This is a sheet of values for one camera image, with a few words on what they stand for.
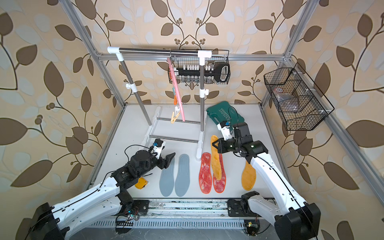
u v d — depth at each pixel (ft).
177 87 1.99
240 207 2.37
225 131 2.25
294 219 1.21
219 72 2.76
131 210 2.18
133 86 2.46
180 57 2.99
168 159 2.29
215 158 2.43
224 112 3.56
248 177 2.77
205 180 2.72
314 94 2.23
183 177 2.78
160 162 2.24
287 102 2.30
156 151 2.21
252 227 2.34
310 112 2.37
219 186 2.64
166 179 2.77
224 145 2.15
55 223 1.35
